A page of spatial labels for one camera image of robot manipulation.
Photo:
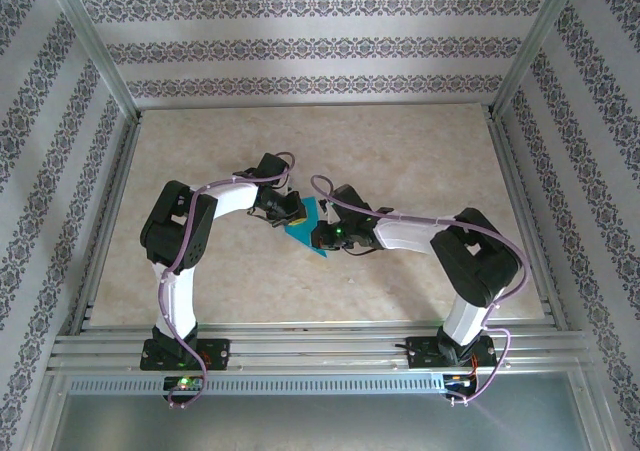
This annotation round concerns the blue square paper sheet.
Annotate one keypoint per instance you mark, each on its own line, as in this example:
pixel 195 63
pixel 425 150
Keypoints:
pixel 307 236

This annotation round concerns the left black and white robot arm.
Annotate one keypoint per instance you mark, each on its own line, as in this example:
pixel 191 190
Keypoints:
pixel 232 196

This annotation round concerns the right black and white robot arm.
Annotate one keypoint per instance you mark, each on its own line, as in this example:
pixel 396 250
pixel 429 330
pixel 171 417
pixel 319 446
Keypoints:
pixel 410 231

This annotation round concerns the grey metal panel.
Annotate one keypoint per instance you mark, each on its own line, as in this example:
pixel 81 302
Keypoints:
pixel 320 423

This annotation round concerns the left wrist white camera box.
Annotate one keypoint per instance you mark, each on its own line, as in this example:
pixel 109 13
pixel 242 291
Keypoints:
pixel 289 192

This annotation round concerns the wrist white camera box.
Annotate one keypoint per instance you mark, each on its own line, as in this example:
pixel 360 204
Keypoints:
pixel 289 192
pixel 327 213

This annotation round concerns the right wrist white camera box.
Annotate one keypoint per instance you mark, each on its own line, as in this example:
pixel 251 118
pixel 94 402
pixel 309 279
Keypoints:
pixel 327 213

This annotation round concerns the aluminium mounting rail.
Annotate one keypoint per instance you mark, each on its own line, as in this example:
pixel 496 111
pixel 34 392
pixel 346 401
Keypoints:
pixel 320 356

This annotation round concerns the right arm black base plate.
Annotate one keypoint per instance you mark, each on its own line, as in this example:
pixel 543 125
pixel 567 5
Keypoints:
pixel 422 353

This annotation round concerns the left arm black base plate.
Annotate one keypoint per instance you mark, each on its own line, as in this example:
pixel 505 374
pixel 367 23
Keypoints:
pixel 220 353

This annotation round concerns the aluminium side rail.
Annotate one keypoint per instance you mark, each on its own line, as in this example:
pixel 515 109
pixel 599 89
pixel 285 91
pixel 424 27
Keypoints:
pixel 107 221
pixel 520 196

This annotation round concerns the aluminium frame post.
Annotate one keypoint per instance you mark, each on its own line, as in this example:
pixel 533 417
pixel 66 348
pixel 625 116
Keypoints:
pixel 95 41
pixel 535 41

